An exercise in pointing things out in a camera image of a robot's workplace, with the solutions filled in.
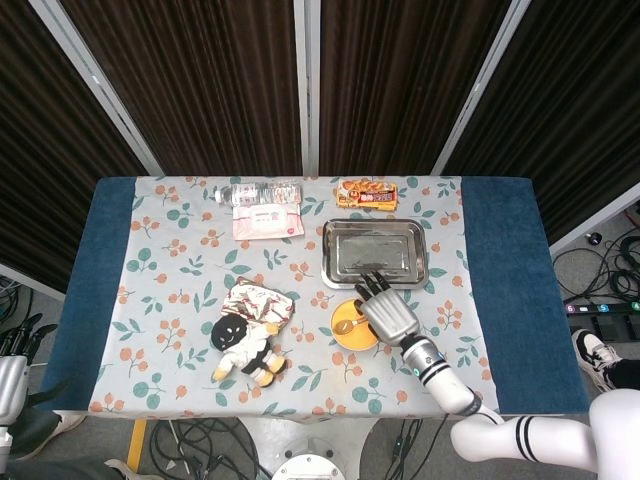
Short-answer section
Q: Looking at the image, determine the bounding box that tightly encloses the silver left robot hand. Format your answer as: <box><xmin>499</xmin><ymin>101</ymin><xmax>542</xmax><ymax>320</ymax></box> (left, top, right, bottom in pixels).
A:
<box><xmin>0</xmin><ymin>313</ymin><xmax>70</xmax><ymax>428</ymax></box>

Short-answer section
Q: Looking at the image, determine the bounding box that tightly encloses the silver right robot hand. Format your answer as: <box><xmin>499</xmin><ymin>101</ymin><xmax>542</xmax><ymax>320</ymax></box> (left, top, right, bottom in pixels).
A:
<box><xmin>353</xmin><ymin>271</ymin><xmax>420</xmax><ymax>347</ymax></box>

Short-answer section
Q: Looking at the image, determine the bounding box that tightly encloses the clear plastic spoon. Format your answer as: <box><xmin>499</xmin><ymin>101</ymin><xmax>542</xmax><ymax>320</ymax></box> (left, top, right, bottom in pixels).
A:
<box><xmin>333</xmin><ymin>314</ymin><xmax>373</xmax><ymax>336</ymax></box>

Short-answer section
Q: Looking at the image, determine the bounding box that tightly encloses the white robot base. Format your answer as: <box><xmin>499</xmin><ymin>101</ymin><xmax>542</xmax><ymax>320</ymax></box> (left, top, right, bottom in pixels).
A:
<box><xmin>271</xmin><ymin>451</ymin><xmax>349</xmax><ymax>480</ymax></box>

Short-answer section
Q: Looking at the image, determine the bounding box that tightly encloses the cream round bowl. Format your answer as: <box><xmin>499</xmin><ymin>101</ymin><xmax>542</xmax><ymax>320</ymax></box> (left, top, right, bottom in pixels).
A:
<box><xmin>329</xmin><ymin>297</ymin><xmax>382</xmax><ymax>351</ymax></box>

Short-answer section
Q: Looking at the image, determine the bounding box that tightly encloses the dark shoe white sole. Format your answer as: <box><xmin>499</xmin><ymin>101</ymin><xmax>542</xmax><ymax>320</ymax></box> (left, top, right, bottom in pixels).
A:
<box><xmin>8</xmin><ymin>410</ymin><xmax>87</xmax><ymax>460</ymax></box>

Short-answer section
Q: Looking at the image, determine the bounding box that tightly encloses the rectangular steel tray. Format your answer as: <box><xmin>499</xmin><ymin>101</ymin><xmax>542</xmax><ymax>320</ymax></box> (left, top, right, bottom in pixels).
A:
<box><xmin>320</xmin><ymin>217</ymin><xmax>432</xmax><ymax>292</ymax></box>

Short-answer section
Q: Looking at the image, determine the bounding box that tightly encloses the person dark trouser leg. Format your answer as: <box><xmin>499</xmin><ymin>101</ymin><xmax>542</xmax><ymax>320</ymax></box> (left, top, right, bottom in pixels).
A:
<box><xmin>0</xmin><ymin>453</ymin><xmax>126</xmax><ymax>480</ymax></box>
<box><xmin>601</xmin><ymin>357</ymin><xmax>640</xmax><ymax>392</ymax></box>

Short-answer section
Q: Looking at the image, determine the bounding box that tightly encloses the blue table cover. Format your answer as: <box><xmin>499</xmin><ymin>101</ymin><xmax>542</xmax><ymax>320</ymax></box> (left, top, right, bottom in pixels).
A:
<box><xmin>35</xmin><ymin>175</ymin><xmax>591</xmax><ymax>417</ymax></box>

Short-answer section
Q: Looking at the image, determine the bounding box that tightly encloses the orange curry box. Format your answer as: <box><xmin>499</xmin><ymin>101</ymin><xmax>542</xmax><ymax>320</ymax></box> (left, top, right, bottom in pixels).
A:
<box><xmin>335</xmin><ymin>178</ymin><xmax>402</xmax><ymax>214</ymax></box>

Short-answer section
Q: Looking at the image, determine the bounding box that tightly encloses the silver foil snack bag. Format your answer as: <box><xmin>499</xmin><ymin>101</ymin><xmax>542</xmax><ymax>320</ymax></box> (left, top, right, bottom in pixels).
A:
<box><xmin>222</xmin><ymin>275</ymin><xmax>298</xmax><ymax>332</ymax></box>

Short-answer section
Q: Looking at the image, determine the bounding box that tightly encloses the yellow floor tape strip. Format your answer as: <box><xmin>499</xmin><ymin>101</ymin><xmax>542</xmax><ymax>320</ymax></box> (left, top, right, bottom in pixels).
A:
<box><xmin>126</xmin><ymin>418</ymin><xmax>149</xmax><ymax>471</ymax></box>

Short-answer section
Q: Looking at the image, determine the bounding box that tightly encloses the black plush doll white robe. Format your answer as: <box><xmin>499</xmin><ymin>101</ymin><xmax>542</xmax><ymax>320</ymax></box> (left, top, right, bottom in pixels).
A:
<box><xmin>209</xmin><ymin>314</ymin><xmax>291</xmax><ymax>388</ymax></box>

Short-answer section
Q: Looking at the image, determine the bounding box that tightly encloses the pink wet wipes pack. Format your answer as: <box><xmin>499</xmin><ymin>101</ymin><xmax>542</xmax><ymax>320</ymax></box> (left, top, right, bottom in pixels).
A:
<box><xmin>232</xmin><ymin>201</ymin><xmax>305</xmax><ymax>243</ymax></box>

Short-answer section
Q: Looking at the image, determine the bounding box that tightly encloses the clear plastic water bottle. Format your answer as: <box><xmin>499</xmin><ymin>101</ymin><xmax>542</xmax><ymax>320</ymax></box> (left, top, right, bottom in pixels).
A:
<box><xmin>214</xmin><ymin>181</ymin><xmax>304</xmax><ymax>208</ymax></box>

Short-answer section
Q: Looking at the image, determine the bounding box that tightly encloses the black and white sneaker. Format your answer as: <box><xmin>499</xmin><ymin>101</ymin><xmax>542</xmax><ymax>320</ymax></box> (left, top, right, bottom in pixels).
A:
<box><xmin>571</xmin><ymin>328</ymin><xmax>625</xmax><ymax>395</ymax></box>

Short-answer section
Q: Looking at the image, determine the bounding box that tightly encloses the floral print tablecloth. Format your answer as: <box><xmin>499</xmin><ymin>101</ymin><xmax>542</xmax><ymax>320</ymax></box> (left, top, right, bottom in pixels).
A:
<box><xmin>88</xmin><ymin>174</ymin><xmax>502</xmax><ymax>419</ymax></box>

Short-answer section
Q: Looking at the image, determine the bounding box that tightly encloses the black power strip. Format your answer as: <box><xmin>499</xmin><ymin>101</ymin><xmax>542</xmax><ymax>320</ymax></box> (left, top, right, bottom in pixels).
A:
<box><xmin>563</xmin><ymin>298</ymin><xmax>640</xmax><ymax>317</ymax></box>

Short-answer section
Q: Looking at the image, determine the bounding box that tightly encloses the dark corrugated partition panel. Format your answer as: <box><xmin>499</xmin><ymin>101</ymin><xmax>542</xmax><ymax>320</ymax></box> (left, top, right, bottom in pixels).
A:
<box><xmin>438</xmin><ymin>0</ymin><xmax>640</xmax><ymax>254</ymax></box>
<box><xmin>0</xmin><ymin>0</ymin><xmax>162</xmax><ymax>302</ymax></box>
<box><xmin>318</xmin><ymin>0</ymin><xmax>512</xmax><ymax>177</ymax></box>
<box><xmin>58</xmin><ymin>0</ymin><xmax>307</xmax><ymax>177</ymax></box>

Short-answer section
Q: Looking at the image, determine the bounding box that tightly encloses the black floor cable bundle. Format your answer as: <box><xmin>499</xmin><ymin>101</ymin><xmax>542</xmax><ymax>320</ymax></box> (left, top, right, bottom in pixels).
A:
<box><xmin>388</xmin><ymin>418</ymin><xmax>427</xmax><ymax>480</ymax></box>
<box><xmin>147</xmin><ymin>417</ymin><xmax>274</xmax><ymax>480</ymax></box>
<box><xmin>551</xmin><ymin>209</ymin><xmax>640</xmax><ymax>302</ymax></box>

